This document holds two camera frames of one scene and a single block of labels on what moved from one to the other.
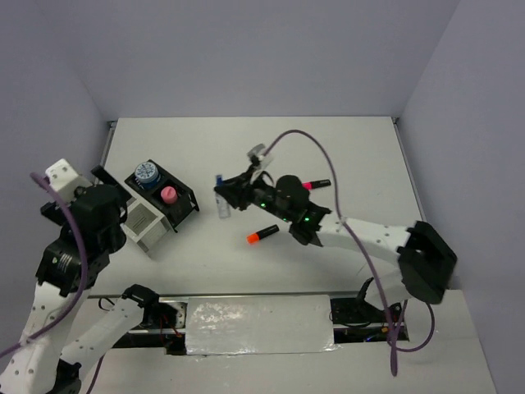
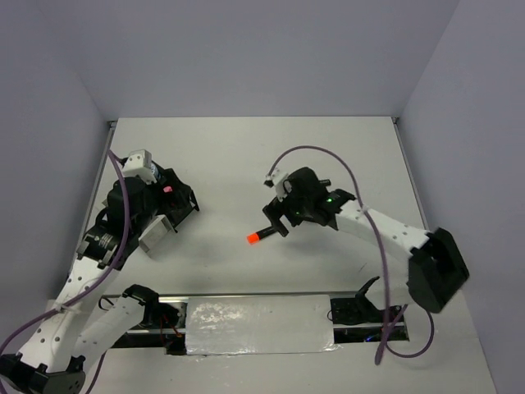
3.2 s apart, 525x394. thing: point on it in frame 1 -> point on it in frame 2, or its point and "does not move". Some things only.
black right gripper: [233, 186] -> [274, 213]
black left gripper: [57, 211] -> [151, 187]
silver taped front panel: [259, 324] does not move
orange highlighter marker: [255, 238] does not move
